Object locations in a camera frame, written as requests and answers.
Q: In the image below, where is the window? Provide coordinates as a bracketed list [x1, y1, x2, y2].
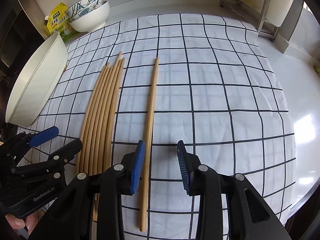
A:
[303, 1, 317, 18]

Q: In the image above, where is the long wooden chopstick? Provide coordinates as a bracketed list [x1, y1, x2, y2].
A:
[138, 57, 160, 232]

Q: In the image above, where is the yellow seasoning pouch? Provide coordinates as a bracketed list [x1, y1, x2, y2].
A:
[45, 2, 77, 43]

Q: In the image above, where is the stack of ceramic bowls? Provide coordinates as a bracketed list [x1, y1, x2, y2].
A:
[69, 0, 110, 33]

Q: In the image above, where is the bunch of wooden chopsticks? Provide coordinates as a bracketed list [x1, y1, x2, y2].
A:
[75, 51, 125, 222]

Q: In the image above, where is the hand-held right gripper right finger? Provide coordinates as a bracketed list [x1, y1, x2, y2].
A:
[177, 140, 292, 240]

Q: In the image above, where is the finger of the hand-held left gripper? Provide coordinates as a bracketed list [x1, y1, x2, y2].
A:
[11, 139, 82, 175]
[0, 127, 59, 160]

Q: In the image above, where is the large white basin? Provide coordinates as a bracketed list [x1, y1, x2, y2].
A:
[5, 32, 68, 127]

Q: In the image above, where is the white black-checked cloth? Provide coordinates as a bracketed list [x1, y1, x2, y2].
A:
[15, 14, 297, 240]

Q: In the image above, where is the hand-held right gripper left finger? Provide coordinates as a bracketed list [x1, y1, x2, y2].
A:
[29, 140, 146, 240]

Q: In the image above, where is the person's left hand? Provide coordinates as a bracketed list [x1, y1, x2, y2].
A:
[5, 205, 47, 233]

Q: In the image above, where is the metal rack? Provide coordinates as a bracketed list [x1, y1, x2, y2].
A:
[220, 0, 279, 42]

